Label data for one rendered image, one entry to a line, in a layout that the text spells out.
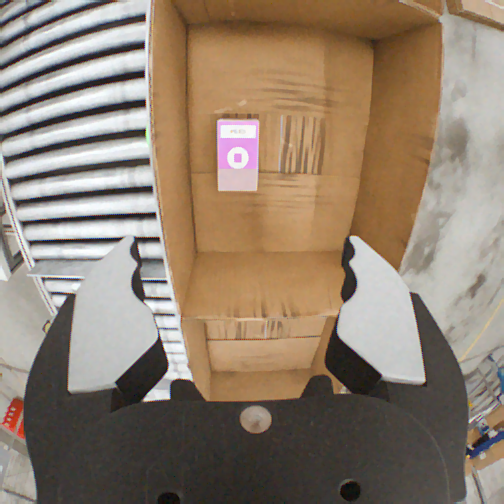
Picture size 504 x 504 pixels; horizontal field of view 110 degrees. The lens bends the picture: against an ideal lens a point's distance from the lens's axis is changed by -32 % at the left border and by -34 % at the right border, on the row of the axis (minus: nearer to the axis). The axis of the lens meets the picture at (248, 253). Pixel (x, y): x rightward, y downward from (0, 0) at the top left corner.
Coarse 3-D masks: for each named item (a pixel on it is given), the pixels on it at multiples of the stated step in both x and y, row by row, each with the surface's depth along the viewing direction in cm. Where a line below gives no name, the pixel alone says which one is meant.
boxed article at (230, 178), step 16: (224, 128) 32; (240, 128) 32; (256, 128) 32; (224, 144) 33; (240, 144) 33; (256, 144) 33; (224, 160) 34; (240, 160) 34; (256, 160) 34; (224, 176) 35; (240, 176) 36; (256, 176) 36
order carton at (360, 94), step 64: (192, 0) 19; (256, 0) 20; (320, 0) 18; (384, 0) 15; (192, 64) 30; (256, 64) 31; (320, 64) 31; (384, 64) 27; (192, 128) 36; (320, 128) 36; (384, 128) 31; (192, 192) 41; (256, 192) 41; (320, 192) 41; (384, 192) 34; (192, 256) 43; (256, 256) 46; (320, 256) 46; (384, 256) 34
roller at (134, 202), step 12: (132, 192) 57; (144, 192) 56; (24, 204) 54; (36, 204) 54; (48, 204) 54; (60, 204) 54; (72, 204) 54; (84, 204) 55; (96, 204) 55; (108, 204) 55; (120, 204) 55; (132, 204) 55; (144, 204) 56; (24, 216) 54; (36, 216) 55; (48, 216) 55; (60, 216) 56; (72, 216) 57
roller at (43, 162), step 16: (96, 144) 48; (112, 144) 48; (128, 144) 48; (144, 144) 49; (16, 160) 47; (32, 160) 47; (48, 160) 47; (64, 160) 48; (80, 160) 49; (96, 160) 49; (112, 160) 50; (16, 176) 49
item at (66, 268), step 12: (36, 264) 62; (48, 264) 62; (60, 264) 62; (72, 264) 63; (84, 264) 63; (144, 264) 64; (156, 264) 64; (48, 276) 58; (60, 276) 58; (72, 276) 58; (84, 276) 58; (144, 276) 60; (156, 276) 60
